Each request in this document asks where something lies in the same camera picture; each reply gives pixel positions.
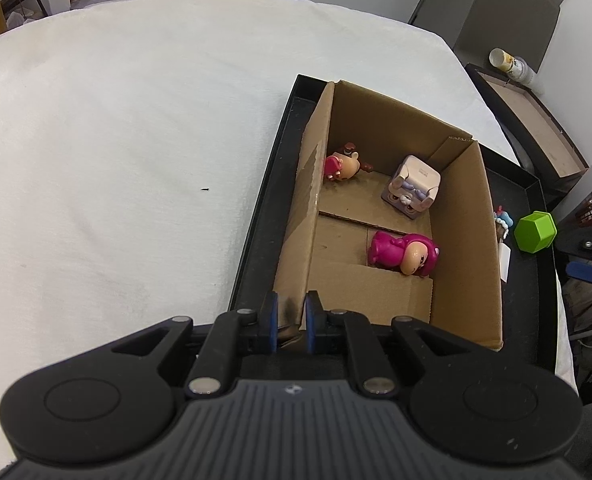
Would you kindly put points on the small multicoloured figurine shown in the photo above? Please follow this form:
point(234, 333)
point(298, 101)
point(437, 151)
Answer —
point(502, 219)

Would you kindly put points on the beige cube figurine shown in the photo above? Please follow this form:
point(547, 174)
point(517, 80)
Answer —
point(416, 175)

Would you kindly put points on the cardboard box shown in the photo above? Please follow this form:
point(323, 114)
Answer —
point(346, 280)

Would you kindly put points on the red-hat orange figurine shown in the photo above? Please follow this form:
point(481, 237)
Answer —
point(343, 166)

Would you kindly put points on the small white charger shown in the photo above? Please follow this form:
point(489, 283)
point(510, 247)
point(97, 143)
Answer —
point(504, 260)

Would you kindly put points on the black framed board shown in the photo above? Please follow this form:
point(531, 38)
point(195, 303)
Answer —
point(536, 120)

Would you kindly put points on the magenta hooded figurine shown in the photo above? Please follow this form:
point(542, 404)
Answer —
point(391, 250)

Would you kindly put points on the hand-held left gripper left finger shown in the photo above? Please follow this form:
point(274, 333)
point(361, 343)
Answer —
point(274, 320)

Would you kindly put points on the green hexagonal block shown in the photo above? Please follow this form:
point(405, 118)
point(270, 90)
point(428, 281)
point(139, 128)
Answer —
point(535, 232)

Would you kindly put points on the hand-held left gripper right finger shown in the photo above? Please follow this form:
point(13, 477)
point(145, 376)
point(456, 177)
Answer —
point(310, 322)

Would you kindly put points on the stack of paper cups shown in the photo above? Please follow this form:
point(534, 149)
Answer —
point(506, 62)

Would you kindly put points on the grey padded panel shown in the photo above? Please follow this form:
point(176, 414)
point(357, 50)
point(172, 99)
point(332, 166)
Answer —
point(501, 25)

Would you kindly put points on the black tray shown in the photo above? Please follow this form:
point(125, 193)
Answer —
point(526, 310)

